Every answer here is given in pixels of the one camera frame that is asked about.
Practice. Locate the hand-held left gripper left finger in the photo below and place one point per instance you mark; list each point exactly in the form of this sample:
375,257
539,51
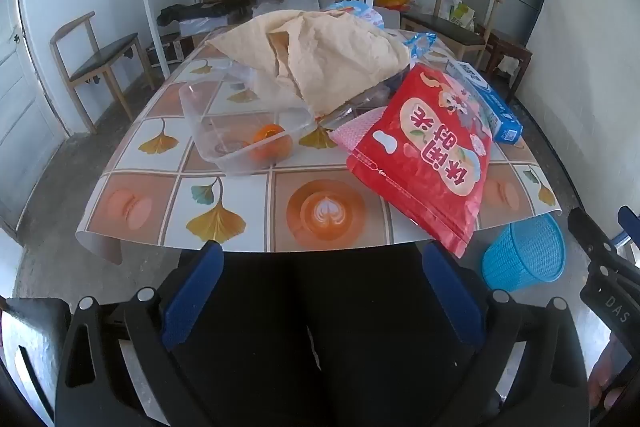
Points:
195,292

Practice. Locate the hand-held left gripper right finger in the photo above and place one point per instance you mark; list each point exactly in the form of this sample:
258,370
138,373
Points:
450,297

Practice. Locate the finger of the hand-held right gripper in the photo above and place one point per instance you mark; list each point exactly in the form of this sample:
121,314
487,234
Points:
592,237
630,222

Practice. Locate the blue plastic wastebasket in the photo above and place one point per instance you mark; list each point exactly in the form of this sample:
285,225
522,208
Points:
525,257

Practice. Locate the red snack bag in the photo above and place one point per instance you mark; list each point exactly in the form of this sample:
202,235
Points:
425,167

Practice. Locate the beige paper bag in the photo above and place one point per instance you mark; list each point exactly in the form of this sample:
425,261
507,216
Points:
340,57

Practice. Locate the person's right hand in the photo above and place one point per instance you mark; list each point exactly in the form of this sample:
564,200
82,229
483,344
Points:
612,377

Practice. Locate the patterned tablecloth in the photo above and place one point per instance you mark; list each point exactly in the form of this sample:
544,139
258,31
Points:
165,207

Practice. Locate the person's black pants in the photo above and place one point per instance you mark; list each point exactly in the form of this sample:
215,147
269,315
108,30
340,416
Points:
350,332

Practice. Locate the clear plastic container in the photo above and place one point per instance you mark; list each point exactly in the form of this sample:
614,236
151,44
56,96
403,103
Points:
210,142

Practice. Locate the blue white carton box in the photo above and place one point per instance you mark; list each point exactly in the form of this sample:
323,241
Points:
495,112

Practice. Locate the small orange fruit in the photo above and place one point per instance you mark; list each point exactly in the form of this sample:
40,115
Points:
272,147

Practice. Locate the dark wooden stool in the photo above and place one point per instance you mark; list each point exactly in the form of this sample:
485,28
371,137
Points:
510,49

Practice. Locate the white door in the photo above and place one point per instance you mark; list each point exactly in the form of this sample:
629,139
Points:
25,107

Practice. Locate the clear blue printed plastic bag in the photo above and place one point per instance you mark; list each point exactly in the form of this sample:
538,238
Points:
420,47

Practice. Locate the pale wooden chair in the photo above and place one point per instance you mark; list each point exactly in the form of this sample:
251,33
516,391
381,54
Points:
445,32

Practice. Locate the wooden chair with dark seat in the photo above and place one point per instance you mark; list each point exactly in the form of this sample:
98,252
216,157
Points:
100,57

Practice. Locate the white green carton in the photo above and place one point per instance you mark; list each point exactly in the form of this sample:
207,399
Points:
461,14

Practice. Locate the black clothes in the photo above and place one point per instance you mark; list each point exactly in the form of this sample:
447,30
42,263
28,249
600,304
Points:
200,13

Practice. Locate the blue white plastic package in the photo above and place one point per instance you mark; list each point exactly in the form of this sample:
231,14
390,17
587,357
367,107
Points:
357,12

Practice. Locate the white plastic bag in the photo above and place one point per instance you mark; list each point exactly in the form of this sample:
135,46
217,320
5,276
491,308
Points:
290,2

